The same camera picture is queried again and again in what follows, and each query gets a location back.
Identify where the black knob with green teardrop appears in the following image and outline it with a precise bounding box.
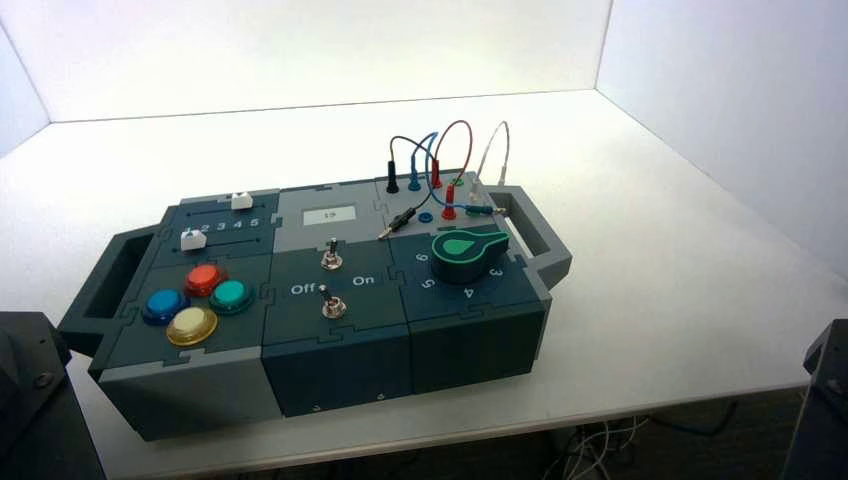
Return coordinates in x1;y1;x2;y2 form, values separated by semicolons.
431;229;511;287

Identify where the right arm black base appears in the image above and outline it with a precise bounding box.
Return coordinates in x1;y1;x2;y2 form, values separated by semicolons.
781;319;848;480

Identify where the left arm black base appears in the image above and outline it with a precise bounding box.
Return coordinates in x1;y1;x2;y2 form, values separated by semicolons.
0;311;107;480

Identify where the small grey display screen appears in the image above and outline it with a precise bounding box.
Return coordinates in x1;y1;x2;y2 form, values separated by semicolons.
303;205;357;227

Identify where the dark teal modular control box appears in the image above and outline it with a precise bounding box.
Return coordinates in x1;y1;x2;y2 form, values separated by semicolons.
58;170;574;443

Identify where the green round push button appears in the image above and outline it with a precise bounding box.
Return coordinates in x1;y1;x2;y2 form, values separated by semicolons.
208;278;256;317

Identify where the red round push button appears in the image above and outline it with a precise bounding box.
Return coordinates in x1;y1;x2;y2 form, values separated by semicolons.
184;264;229;299

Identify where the yellow round push button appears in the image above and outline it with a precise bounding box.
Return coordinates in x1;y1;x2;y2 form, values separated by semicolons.
165;305;219;348

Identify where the blue round push button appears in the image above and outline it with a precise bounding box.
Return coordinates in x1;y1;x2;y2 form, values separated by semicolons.
140;288;191;327

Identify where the red banana plug cable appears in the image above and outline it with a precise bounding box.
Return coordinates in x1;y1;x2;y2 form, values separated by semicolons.
429;119;475;222

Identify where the blue banana plug cable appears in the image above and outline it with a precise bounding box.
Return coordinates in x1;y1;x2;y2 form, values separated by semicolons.
406;131;509;219

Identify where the white banana plug cable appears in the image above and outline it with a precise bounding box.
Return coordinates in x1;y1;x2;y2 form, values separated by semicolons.
467;120;511;204

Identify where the black banana plug cable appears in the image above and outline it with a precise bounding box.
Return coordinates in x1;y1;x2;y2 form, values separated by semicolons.
377;135;439;241

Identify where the metal toggle switch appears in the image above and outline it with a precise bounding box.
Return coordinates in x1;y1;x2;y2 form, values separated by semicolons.
320;237;344;272
317;284;348;321

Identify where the white cable bundle under table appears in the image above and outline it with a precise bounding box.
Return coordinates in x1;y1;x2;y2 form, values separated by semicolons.
539;415;654;480

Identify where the black cable under table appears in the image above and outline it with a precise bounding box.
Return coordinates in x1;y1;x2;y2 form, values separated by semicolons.
647;400;741;440

